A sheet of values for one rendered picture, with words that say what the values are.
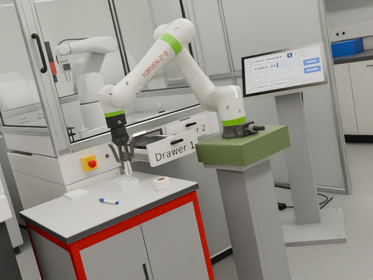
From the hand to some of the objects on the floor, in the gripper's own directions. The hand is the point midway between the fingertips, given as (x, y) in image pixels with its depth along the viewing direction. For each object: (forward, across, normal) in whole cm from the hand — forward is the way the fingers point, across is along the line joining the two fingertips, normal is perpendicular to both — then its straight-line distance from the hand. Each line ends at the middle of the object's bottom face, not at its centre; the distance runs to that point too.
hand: (127, 168), depth 224 cm
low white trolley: (+84, -15, -8) cm, 86 cm away
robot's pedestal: (+84, +57, -7) cm, 102 cm away
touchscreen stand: (+84, +121, +36) cm, 152 cm away
